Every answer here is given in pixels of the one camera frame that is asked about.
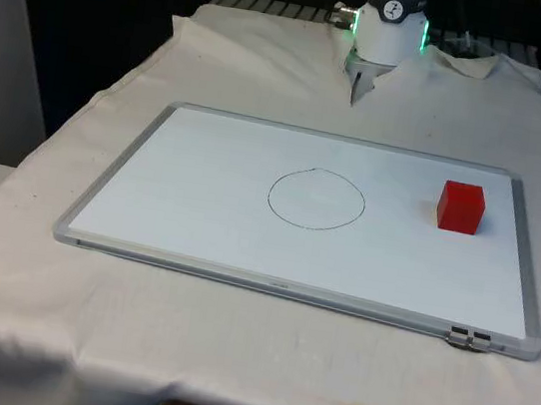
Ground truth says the red cube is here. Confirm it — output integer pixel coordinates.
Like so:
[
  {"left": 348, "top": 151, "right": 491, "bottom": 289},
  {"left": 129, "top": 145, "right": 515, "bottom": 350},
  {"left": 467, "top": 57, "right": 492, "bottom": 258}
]
[{"left": 432, "top": 178, "right": 489, "bottom": 237}]

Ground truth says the whiteboard with grey frame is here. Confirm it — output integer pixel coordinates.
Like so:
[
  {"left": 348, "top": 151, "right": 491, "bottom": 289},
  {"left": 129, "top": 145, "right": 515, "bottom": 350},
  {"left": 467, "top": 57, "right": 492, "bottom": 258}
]
[{"left": 43, "top": 86, "right": 541, "bottom": 363}]

